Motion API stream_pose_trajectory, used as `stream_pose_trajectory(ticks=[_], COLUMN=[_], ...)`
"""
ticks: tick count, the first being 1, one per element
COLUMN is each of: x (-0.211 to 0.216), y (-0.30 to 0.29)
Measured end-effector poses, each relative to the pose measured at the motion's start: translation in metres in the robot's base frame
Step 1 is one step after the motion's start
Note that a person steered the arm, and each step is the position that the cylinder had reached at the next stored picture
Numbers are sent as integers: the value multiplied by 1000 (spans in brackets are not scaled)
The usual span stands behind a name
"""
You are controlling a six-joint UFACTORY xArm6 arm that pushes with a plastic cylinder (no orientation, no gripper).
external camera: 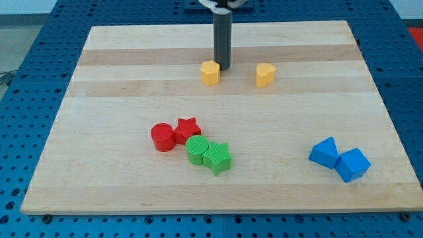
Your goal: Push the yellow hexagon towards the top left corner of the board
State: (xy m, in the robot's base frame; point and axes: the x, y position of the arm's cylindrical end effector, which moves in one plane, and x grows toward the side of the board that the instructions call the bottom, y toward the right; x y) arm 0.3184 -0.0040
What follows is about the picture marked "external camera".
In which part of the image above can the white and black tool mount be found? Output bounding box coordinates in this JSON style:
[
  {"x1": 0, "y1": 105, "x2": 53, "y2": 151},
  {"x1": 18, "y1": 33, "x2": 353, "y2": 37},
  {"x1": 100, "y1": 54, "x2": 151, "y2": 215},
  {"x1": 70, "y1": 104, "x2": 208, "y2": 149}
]
[{"x1": 198, "y1": 0, "x2": 247, "y2": 15}]

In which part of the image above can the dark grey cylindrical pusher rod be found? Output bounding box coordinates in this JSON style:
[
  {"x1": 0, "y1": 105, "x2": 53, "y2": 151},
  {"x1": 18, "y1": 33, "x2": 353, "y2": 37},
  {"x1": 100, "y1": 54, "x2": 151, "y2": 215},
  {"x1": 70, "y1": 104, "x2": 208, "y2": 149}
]
[{"x1": 213, "y1": 12, "x2": 232, "y2": 70}]

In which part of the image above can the yellow hexagon block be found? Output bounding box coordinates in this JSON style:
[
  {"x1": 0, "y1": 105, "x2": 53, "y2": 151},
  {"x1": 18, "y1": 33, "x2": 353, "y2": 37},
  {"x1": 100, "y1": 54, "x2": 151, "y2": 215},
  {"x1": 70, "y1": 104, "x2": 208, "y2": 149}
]
[{"x1": 200, "y1": 60, "x2": 220, "y2": 86}]

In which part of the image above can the wooden board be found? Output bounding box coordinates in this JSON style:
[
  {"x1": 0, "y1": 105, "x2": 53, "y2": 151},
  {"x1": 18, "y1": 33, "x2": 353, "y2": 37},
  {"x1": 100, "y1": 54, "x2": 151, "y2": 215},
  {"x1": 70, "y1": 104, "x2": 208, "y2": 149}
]
[{"x1": 20, "y1": 20, "x2": 422, "y2": 215}]

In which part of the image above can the yellow heart block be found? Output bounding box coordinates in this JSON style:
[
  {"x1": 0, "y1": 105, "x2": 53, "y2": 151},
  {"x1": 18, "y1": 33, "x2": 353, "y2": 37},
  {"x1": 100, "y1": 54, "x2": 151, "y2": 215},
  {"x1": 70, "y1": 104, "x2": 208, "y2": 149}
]
[{"x1": 254, "y1": 63, "x2": 276, "y2": 88}]

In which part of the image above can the red star block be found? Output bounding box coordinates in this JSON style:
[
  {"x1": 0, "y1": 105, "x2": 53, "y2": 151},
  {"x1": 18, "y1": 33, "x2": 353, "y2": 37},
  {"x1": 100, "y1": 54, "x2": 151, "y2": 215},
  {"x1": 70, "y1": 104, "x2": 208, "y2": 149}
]
[{"x1": 174, "y1": 117, "x2": 202, "y2": 145}]

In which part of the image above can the green cylinder block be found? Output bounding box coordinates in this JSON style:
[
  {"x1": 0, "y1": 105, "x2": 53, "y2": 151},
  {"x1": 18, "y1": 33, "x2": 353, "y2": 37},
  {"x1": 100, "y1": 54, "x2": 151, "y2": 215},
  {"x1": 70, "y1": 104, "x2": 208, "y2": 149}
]
[{"x1": 185, "y1": 135, "x2": 209, "y2": 165}]

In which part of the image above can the red cylinder block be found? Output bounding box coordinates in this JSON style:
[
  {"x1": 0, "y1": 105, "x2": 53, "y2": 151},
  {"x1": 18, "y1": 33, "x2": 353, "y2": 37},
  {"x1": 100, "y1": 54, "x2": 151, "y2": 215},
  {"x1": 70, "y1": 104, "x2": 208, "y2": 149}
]
[{"x1": 150, "y1": 122, "x2": 175, "y2": 152}]

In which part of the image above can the green star block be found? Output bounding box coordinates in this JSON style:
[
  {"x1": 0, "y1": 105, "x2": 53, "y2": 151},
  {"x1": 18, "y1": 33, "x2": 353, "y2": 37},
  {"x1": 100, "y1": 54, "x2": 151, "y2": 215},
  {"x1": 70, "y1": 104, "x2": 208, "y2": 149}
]
[{"x1": 202, "y1": 141, "x2": 232, "y2": 176}]

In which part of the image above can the blue triangle block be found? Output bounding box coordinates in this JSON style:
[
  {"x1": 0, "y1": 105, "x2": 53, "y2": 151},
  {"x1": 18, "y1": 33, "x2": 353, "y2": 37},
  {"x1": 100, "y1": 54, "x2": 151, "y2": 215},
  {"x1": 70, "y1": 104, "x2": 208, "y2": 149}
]
[{"x1": 309, "y1": 137, "x2": 339, "y2": 169}]

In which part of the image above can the blue cube block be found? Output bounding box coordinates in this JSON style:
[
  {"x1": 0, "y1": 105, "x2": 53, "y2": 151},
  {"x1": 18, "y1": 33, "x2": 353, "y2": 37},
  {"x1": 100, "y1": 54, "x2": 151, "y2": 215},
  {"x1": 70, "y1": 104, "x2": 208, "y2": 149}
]
[{"x1": 334, "y1": 148, "x2": 371, "y2": 183}]

